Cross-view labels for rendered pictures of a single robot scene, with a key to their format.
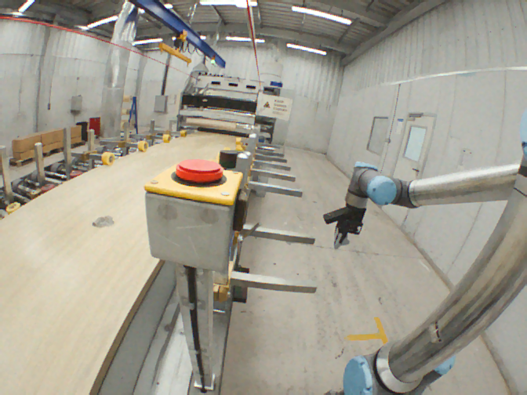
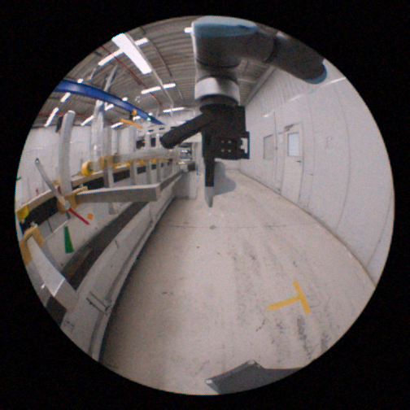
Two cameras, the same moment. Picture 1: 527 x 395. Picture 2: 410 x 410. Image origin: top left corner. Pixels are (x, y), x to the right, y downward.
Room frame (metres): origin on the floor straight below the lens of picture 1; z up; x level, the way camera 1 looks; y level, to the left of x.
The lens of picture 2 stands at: (0.49, -0.34, 0.91)
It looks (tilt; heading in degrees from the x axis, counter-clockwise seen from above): 21 degrees down; 2
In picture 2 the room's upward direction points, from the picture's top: straight up
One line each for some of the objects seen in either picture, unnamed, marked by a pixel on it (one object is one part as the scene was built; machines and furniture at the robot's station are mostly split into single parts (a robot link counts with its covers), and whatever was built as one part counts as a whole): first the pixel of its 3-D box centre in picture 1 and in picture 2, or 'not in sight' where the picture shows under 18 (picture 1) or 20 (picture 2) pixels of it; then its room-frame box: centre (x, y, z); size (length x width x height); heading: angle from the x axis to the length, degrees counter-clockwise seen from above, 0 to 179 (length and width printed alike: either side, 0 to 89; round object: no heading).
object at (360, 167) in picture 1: (363, 179); (215, 70); (0.74, -0.36, 1.14); 0.10 x 0.09 x 0.12; 3
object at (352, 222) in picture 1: (351, 218); (221, 131); (0.74, -0.36, 0.97); 0.09 x 0.08 x 0.12; 95
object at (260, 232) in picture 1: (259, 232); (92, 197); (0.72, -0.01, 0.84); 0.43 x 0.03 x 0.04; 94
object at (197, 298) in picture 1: (200, 348); not in sight; (0.16, 0.06, 0.93); 0.05 x 0.05 x 0.45; 4
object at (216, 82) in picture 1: (226, 129); (162, 159); (3.52, 0.82, 0.95); 1.65 x 0.70 x 1.90; 94
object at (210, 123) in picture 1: (223, 125); not in sight; (3.24, 0.80, 1.05); 1.43 x 0.12 x 0.12; 94
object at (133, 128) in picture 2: (245, 175); (133, 162); (1.17, 0.12, 0.92); 0.04 x 0.04 x 0.48; 4
